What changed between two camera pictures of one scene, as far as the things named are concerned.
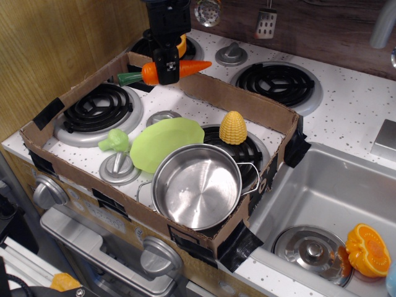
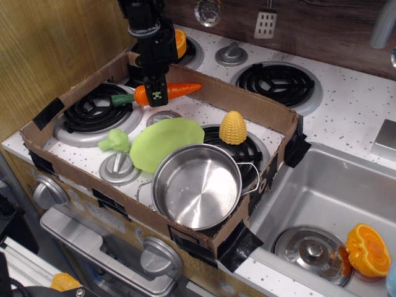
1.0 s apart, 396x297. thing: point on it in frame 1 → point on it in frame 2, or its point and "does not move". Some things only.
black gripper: x=168 y=20 → x=157 y=52
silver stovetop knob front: x=118 y=169 does not move
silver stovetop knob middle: x=163 y=114 does not move
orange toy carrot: x=166 y=69 → x=174 y=91
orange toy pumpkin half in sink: x=368 y=251 does not move
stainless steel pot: x=197 y=186 does not move
